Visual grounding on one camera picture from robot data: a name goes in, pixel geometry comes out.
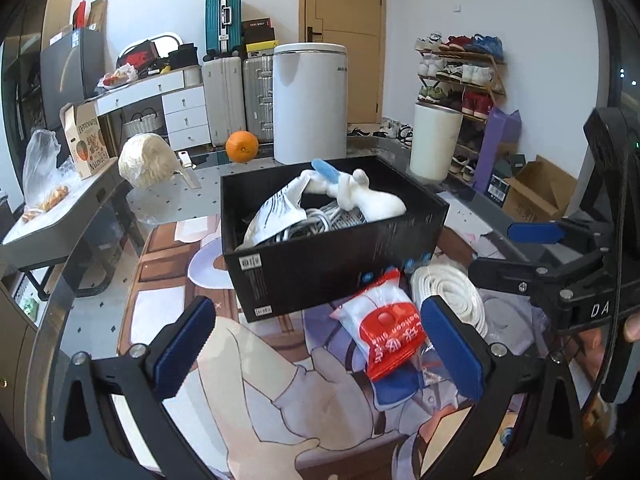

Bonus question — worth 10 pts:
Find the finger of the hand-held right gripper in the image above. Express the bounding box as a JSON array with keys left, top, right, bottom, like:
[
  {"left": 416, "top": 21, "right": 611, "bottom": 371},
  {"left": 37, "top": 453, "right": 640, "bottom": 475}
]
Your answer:
[
  {"left": 507, "top": 215, "right": 608, "bottom": 248},
  {"left": 467, "top": 250, "right": 608, "bottom": 306}
]

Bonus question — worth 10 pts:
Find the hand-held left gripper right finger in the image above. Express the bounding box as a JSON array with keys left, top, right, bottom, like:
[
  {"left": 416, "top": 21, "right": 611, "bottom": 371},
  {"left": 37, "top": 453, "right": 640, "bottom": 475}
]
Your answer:
[{"left": 421, "top": 296, "right": 596, "bottom": 480}]

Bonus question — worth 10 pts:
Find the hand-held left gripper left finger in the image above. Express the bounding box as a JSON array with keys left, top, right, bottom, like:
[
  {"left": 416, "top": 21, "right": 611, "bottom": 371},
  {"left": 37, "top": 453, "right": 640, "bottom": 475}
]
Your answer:
[{"left": 47, "top": 296, "right": 221, "bottom": 480}]

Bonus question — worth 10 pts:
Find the red white packet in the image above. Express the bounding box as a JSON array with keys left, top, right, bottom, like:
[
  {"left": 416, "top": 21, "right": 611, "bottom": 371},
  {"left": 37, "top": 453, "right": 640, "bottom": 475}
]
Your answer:
[{"left": 328, "top": 268, "right": 435, "bottom": 381}]

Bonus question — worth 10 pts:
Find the black box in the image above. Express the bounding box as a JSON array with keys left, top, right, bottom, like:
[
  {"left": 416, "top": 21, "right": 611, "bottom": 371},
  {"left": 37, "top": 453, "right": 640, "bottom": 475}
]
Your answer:
[{"left": 220, "top": 155, "right": 451, "bottom": 323}]

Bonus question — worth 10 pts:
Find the white blue plush toy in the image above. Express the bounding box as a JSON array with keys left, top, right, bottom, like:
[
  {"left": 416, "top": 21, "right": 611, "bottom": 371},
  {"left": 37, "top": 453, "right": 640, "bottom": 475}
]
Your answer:
[{"left": 300, "top": 159, "right": 407, "bottom": 221}]

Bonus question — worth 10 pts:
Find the clear bag with striped cloth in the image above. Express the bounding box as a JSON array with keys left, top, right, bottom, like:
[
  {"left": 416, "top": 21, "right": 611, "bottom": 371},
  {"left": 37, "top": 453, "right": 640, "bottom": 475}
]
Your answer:
[{"left": 234, "top": 180, "right": 307, "bottom": 252}]

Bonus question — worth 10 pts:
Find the white cable bundle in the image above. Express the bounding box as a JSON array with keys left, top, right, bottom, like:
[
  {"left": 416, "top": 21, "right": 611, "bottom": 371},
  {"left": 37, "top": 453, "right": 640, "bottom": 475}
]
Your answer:
[{"left": 277, "top": 200, "right": 371, "bottom": 241}]

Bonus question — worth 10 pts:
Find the clear printed plastic bag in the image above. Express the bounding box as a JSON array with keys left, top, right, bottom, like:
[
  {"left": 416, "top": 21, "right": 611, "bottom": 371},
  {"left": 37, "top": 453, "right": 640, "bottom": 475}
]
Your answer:
[{"left": 414, "top": 340, "right": 451, "bottom": 396}]

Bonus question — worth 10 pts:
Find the open cardboard box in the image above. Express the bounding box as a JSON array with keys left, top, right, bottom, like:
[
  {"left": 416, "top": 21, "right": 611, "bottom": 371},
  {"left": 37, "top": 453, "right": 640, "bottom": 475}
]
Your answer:
[{"left": 501, "top": 155, "right": 578, "bottom": 223}]

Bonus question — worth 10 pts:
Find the dark green box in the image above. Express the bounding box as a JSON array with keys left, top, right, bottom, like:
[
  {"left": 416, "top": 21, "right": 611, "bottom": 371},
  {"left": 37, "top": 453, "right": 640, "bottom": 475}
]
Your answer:
[{"left": 486, "top": 155, "right": 526, "bottom": 206}]

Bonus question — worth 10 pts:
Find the purple bag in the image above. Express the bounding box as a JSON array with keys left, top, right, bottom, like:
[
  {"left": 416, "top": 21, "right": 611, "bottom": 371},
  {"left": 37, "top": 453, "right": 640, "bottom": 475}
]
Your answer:
[{"left": 472, "top": 107, "right": 523, "bottom": 193}]

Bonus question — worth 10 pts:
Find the printed table mat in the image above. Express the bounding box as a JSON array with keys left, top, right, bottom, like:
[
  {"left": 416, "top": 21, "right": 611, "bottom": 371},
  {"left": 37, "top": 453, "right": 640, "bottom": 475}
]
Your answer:
[{"left": 117, "top": 210, "right": 640, "bottom": 480}]

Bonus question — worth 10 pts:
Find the white tumbler cup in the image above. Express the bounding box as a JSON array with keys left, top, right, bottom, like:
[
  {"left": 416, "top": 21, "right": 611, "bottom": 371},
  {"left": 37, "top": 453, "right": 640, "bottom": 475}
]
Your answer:
[{"left": 409, "top": 101, "right": 464, "bottom": 183}]

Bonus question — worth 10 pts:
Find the grey side table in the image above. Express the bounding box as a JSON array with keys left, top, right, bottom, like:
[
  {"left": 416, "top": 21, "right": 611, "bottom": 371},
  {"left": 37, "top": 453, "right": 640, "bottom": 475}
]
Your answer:
[{"left": 0, "top": 165, "right": 146, "bottom": 301}]

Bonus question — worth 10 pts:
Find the wooden shoe rack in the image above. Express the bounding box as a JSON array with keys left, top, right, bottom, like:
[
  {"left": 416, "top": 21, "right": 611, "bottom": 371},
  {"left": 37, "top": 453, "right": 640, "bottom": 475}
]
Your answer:
[{"left": 414, "top": 32, "right": 507, "bottom": 181}]

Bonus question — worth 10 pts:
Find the pile of sneakers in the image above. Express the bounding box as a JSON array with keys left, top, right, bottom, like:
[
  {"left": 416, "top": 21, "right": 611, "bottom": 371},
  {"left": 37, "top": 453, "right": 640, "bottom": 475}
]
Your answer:
[{"left": 350, "top": 117, "right": 416, "bottom": 143}]

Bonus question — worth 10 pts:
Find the white kitchen knife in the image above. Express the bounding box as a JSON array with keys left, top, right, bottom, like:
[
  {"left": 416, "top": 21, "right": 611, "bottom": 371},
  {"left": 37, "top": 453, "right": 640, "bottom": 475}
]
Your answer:
[{"left": 176, "top": 150, "right": 202, "bottom": 189}]

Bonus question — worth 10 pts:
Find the wrapped napa cabbage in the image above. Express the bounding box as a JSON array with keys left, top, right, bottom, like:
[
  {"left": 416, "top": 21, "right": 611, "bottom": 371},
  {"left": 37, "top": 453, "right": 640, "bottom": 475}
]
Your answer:
[{"left": 118, "top": 132, "right": 181, "bottom": 191}]

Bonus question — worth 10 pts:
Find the orange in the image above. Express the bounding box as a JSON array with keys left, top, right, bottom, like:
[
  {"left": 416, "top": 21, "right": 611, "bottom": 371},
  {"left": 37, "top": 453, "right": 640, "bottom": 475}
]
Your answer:
[{"left": 225, "top": 130, "right": 260, "bottom": 163}]

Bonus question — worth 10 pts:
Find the cardboard fruit box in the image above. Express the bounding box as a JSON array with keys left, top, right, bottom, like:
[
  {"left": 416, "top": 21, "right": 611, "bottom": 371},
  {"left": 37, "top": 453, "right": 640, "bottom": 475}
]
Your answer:
[{"left": 60, "top": 101, "right": 112, "bottom": 181}]

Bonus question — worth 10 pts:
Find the clear plastic bag of snacks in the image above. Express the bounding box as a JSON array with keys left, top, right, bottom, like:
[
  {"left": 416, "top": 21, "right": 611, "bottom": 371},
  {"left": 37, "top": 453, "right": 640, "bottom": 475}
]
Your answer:
[{"left": 21, "top": 129, "right": 71, "bottom": 223}]

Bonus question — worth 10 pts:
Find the woven basket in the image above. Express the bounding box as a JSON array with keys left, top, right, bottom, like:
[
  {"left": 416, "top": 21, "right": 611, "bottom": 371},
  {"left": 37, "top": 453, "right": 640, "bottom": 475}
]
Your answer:
[{"left": 122, "top": 108, "right": 166, "bottom": 138}]

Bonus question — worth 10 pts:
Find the white desk with drawers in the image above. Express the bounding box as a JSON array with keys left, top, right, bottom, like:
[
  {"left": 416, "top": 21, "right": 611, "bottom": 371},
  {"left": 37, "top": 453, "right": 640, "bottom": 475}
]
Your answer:
[{"left": 95, "top": 67, "right": 211, "bottom": 151}]

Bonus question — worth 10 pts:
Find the white suitcase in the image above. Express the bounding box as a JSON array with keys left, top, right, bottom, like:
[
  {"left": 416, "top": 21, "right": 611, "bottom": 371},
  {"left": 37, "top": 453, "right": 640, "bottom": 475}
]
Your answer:
[{"left": 201, "top": 56, "right": 247, "bottom": 148}]

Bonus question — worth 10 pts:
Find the white cylindrical appliance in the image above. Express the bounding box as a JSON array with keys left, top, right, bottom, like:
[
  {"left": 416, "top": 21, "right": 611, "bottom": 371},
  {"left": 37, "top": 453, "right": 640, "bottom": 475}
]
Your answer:
[{"left": 272, "top": 42, "right": 348, "bottom": 166}]

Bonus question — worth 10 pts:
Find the silver suitcase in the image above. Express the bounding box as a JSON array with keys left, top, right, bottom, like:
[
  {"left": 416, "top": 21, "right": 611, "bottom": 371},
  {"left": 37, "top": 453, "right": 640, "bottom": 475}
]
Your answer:
[{"left": 242, "top": 55, "right": 276, "bottom": 143}]

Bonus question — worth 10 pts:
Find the wooden door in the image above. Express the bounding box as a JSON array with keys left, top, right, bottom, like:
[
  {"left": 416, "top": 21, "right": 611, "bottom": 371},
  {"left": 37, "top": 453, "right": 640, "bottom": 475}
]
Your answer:
[{"left": 299, "top": 0, "right": 387, "bottom": 123}]

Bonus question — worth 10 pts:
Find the clear bag of food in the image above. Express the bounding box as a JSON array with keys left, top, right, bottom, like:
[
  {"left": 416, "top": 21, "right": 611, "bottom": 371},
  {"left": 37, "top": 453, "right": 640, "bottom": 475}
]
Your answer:
[{"left": 98, "top": 64, "right": 138, "bottom": 88}]

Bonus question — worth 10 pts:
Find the black fridge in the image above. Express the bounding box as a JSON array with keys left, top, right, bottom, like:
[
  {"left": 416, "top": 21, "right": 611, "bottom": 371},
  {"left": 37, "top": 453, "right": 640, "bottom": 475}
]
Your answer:
[{"left": 40, "top": 27, "right": 106, "bottom": 131}]

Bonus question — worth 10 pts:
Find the red black bag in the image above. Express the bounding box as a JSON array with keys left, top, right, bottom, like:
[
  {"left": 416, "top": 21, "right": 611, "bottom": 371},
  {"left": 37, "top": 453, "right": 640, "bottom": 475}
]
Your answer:
[{"left": 116, "top": 40, "right": 157, "bottom": 68}]

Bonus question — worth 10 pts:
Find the white chair back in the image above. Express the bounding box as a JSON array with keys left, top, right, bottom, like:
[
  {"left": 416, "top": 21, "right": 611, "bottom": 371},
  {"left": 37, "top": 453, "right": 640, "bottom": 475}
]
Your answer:
[{"left": 145, "top": 32, "right": 183, "bottom": 58}]

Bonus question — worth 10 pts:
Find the dark box stack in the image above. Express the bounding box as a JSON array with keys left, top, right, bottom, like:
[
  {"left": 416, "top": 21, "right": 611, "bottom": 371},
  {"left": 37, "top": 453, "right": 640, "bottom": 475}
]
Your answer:
[{"left": 241, "top": 18, "right": 277, "bottom": 58}]

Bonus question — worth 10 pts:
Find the teal suitcase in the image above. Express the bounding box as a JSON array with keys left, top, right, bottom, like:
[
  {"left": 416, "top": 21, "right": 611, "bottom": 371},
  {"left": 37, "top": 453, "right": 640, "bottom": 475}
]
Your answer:
[{"left": 205, "top": 0, "right": 243, "bottom": 58}]

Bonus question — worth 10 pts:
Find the white coiled rope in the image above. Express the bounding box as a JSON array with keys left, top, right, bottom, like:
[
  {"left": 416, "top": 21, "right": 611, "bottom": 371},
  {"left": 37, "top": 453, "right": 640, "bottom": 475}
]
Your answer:
[{"left": 410, "top": 264, "right": 488, "bottom": 338}]

